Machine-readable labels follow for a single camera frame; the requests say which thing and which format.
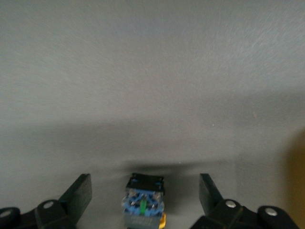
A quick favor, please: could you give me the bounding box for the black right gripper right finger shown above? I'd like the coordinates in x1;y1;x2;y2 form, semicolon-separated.
190;173;301;229

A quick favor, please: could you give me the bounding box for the yellow mushroom push button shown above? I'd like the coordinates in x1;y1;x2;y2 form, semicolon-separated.
122;173;167;229

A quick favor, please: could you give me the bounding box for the dark grey table mat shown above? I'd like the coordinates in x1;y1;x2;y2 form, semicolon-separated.
0;0;305;229

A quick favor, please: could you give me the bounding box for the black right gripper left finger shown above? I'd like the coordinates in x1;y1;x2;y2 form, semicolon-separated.
0;173;93;229

